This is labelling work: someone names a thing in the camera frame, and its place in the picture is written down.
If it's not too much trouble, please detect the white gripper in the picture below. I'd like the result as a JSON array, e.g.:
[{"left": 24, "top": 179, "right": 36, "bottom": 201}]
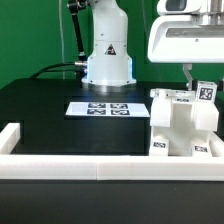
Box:
[{"left": 148, "top": 0, "right": 224, "bottom": 91}]

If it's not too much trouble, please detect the white tagged cube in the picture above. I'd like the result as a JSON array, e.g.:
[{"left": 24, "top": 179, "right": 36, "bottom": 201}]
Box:
[{"left": 196, "top": 81, "right": 217, "bottom": 103}]

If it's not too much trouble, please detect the white chair back frame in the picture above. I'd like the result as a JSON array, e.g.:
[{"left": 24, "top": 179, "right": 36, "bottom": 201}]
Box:
[{"left": 150, "top": 88, "right": 219, "bottom": 131}]

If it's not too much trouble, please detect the white chair seat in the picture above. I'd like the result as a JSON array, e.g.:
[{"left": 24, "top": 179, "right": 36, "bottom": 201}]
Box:
[{"left": 148, "top": 97, "right": 214, "bottom": 158}]

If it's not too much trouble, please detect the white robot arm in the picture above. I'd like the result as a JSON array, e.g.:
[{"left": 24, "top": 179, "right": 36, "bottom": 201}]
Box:
[{"left": 82, "top": 0, "right": 224, "bottom": 90}]

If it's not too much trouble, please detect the white U-shaped fence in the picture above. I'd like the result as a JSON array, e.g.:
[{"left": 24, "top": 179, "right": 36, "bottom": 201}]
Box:
[{"left": 0, "top": 123, "right": 224, "bottom": 181}]

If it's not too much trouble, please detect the white marker sheet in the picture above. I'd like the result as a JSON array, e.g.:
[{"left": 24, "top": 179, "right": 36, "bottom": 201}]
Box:
[{"left": 66, "top": 102, "right": 149, "bottom": 118}]

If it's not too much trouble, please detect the black cable bundle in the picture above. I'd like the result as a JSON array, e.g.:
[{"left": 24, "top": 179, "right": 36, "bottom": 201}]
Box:
[{"left": 29, "top": 60, "right": 88, "bottom": 80}]

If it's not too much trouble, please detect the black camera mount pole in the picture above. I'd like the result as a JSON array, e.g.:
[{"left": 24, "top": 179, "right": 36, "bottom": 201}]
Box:
[{"left": 67, "top": 0, "right": 89, "bottom": 61}]

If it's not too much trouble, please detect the white hanging cable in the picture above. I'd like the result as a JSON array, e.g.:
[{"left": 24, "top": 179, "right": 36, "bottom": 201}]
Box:
[{"left": 58, "top": 0, "right": 66, "bottom": 80}]

